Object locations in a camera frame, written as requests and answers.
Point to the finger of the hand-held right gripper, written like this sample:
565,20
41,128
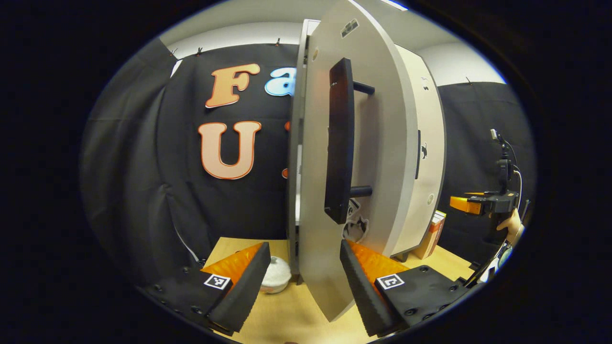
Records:
466,204

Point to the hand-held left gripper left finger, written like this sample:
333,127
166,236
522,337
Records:
244,291

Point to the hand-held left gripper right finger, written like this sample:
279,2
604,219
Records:
363,291

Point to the white and grey shoe cabinet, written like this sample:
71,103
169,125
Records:
295,119

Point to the black backdrop cloth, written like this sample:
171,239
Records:
143,167

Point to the white round object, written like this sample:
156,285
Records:
276,274

